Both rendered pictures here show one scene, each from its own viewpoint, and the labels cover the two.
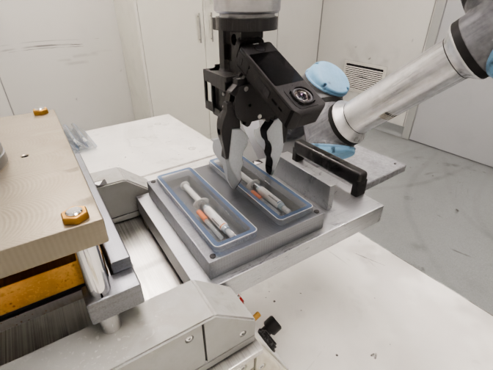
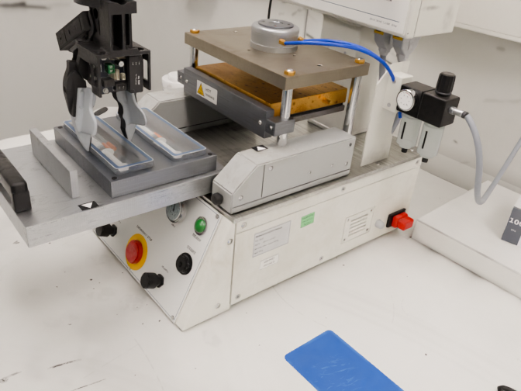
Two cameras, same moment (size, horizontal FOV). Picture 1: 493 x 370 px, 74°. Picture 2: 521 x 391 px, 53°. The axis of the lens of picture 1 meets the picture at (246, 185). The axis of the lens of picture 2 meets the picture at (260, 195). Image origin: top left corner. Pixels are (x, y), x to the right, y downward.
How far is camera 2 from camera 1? 1.12 m
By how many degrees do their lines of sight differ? 119
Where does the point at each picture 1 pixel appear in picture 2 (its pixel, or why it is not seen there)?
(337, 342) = (43, 250)
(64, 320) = (239, 142)
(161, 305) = (172, 95)
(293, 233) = not seen: hidden behind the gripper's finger
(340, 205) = (21, 156)
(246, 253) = not seen: hidden behind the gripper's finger
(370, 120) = not seen: outside the picture
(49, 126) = (263, 64)
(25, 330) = (257, 140)
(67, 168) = (218, 43)
